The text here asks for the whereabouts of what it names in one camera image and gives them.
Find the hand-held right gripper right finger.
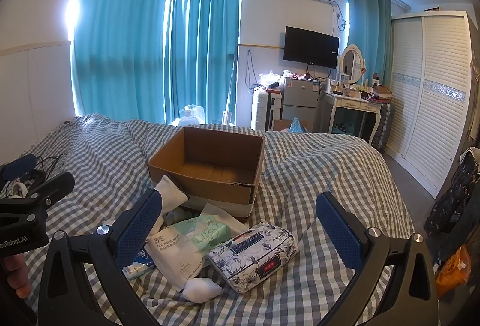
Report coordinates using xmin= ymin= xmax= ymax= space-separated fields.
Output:
xmin=315 ymin=192 xmax=440 ymax=326

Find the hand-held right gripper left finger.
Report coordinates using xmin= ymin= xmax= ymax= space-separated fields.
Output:
xmin=37 ymin=188 xmax=166 ymax=326

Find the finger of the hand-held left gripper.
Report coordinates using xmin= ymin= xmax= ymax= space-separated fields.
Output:
xmin=0 ymin=155 xmax=39 ymax=181
xmin=22 ymin=172 xmax=76 ymax=207

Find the blue tissue packet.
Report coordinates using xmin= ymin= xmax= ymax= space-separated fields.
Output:
xmin=122 ymin=247 xmax=158 ymax=281

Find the white cleansing towel pack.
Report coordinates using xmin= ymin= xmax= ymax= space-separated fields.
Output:
xmin=144 ymin=232 xmax=226 ymax=292

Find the green tissue pack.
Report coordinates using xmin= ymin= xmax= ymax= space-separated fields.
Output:
xmin=170 ymin=214 xmax=233 ymax=249

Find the floral tissue pack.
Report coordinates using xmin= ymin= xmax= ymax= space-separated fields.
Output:
xmin=207 ymin=222 xmax=301 ymax=295

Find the brown cardboard box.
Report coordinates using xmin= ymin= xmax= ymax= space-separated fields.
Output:
xmin=147 ymin=126 xmax=266 ymax=220

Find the person's left hand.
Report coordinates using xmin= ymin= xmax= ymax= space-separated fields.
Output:
xmin=0 ymin=253 xmax=32 ymax=300

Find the checked grey bedsheet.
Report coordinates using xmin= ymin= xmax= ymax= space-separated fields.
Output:
xmin=0 ymin=113 xmax=417 ymax=326

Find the teal basket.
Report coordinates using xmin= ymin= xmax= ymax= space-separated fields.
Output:
xmin=332 ymin=121 xmax=355 ymax=135

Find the dark suitcase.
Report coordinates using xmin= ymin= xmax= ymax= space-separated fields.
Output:
xmin=375 ymin=103 xmax=395 ymax=153

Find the orange plastic bag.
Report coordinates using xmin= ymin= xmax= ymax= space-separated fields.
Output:
xmin=434 ymin=245 xmax=472 ymax=298

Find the small cardboard box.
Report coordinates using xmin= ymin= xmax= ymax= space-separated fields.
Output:
xmin=273 ymin=119 xmax=315 ymax=133

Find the dark floral bag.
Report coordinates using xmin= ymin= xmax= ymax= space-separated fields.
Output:
xmin=424 ymin=148 xmax=480 ymax=237

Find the white dressing table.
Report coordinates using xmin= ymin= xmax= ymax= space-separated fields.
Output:
xmin=319 ymin=88 xmax=393 ymax=147

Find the clear plastic bag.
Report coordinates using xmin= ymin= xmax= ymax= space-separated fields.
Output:
xmin=179 ymin=104 xmax=206 ymax=126

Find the grey small fridge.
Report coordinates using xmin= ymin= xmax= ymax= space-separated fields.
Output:
xmin=282 ymin=76 xmax=322 ymax=132

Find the white suitcase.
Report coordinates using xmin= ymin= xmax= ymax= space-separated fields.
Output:
xmin=252 ymin=88 xmax=284 ymax=132

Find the wide teal curtain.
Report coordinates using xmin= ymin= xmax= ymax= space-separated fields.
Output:
xmin=71 ymin=0 xmax=172 ymax=124

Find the white slatted wardrobe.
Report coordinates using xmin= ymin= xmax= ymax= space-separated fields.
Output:
xmin=385 ymin=11 xmax=480 ymax=199

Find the crumpled plastic bag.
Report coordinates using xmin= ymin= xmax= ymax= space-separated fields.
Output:
xmin=258 ymin=71 xmax=286 ymax=91

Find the oval white mirror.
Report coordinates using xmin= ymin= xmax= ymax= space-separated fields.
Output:
xmin=338 ymin=45 xmax=367 ymax=82

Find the narrow teal curtain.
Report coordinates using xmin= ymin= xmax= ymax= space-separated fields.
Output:
xmin=345 ymin=0 xmax=393 ymax=94

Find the black cable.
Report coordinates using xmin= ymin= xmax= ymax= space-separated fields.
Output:
xmin=7 ymin=154 xmax=69 ymax=195

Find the hanging wall cable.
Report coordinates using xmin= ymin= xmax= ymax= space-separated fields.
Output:
xmin=245 ymin=49 xmax=260 ymax=91

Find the black wall television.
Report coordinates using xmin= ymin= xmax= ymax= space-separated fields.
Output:
xmin=283 ymin=26 xmax=340 ymax=69

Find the air conditioner power cord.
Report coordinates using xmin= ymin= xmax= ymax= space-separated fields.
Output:
xmin=333 ymin=3 xmax=348 ymax=31

